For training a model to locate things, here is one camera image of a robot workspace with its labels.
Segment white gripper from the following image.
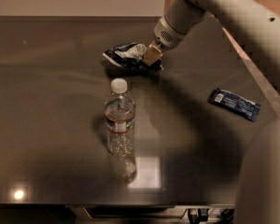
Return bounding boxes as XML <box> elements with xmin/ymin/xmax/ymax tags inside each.
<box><xmin>143</xmin><ymin>17</ymin><xmax>187</xmax><ymax>66</ymax></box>

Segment blue chip bag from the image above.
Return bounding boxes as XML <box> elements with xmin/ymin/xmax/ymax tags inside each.
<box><xmin>103</xmin><ymin>42</ymin><xmax>163</xmax><ymax>71</ymax></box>

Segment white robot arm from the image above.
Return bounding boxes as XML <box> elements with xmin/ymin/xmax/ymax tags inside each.
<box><xmin>145</xmin><ymin>0</ymin><xmax>280</xmax><ymax>224</ymax></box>

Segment clear plastic water bottle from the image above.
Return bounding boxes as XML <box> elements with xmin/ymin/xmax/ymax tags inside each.
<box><xmin>104</xmin><ymin>78</ymin><xmax>135</xmax><ymax>158</ymax></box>

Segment blue snack bar wrapper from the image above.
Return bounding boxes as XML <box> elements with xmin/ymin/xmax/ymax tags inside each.
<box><xmin>209</xmin><ymin>88</ymin><xmax>261</xmax><ymax>122</ymax></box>

